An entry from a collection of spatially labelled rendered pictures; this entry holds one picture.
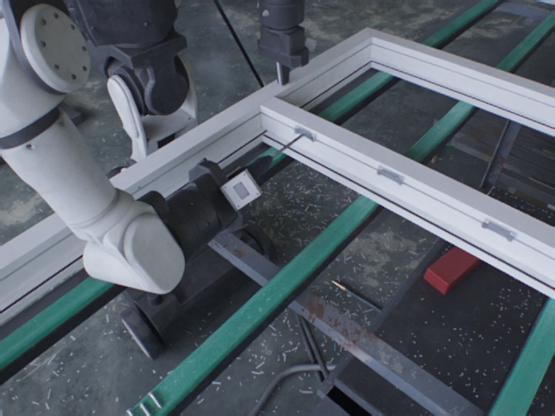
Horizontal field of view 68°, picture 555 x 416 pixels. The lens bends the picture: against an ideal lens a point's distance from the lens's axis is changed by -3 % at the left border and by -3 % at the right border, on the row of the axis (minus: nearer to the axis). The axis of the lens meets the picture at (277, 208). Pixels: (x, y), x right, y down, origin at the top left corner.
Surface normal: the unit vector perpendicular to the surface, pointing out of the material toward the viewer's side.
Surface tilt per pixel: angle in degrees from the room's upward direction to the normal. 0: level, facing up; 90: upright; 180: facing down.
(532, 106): 90
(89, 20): 102
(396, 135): 0
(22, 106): 78
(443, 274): 0
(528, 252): 90
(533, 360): 0
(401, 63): 90
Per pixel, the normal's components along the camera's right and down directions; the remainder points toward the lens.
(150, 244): 0.88, 0.07
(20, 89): 0.71, 0.29
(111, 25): 0.11, 0.84
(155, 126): 0.01, -0.66
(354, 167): -0.66, 0.55
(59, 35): 0.95, -0.16
